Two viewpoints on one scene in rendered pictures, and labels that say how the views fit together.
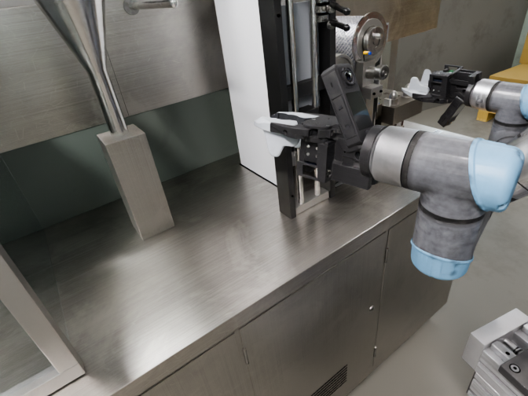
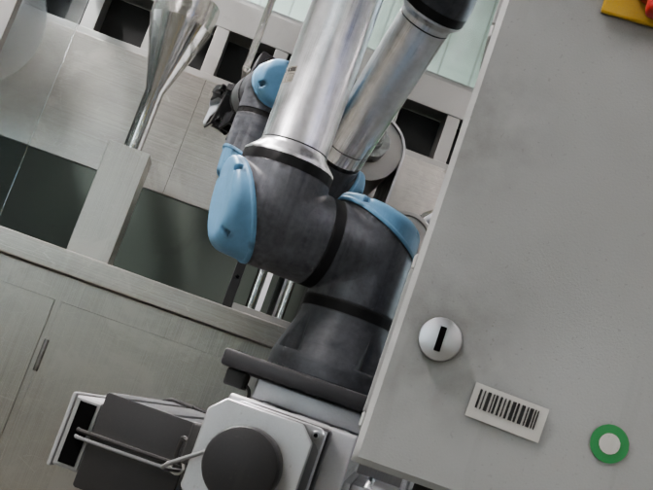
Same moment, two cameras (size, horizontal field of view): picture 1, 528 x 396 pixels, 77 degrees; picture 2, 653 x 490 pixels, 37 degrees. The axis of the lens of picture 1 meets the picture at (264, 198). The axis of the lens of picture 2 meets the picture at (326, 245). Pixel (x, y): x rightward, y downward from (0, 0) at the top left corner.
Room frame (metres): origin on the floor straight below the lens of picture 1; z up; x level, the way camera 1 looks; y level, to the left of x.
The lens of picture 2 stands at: (-0.87, -1.00, 0.79)
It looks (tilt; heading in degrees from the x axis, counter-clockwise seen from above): 9 degrees up; 26
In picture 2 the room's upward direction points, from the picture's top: 19 degrees clockwise
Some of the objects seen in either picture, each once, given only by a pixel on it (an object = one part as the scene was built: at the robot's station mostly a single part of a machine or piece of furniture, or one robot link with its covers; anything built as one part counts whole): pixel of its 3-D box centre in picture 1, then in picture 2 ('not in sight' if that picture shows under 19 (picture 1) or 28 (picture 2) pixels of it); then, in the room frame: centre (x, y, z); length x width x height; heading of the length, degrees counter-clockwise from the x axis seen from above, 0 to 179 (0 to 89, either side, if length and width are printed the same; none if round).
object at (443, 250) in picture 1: (448, 229); (258, 154); (0.35, -0.25, 1.11); 0.11 x 0.08 x 0.11; 135
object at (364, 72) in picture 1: (368, 113); not in sight; (0.98, -0.35, 1.05); 0.06 x 0.05 x 0.31; 31
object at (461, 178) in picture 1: (460, 172); (270, 90); (0.33, -0.23, 1.21); 0.11 x 0.08 x 0.09; 45
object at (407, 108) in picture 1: (362, 100); not in sight; (1.27, -0.43, 1.00); 0.40 x 0.16 x 0.06; 31
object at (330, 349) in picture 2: not in sight; (337, 345); (0.24, -0.51, 0.87); 0.15 x 0.15 x 0.10
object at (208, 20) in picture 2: not in sight; (185, 13); (0.75, 0.31, 1.50); 0.14 x 0.14 x 0.06
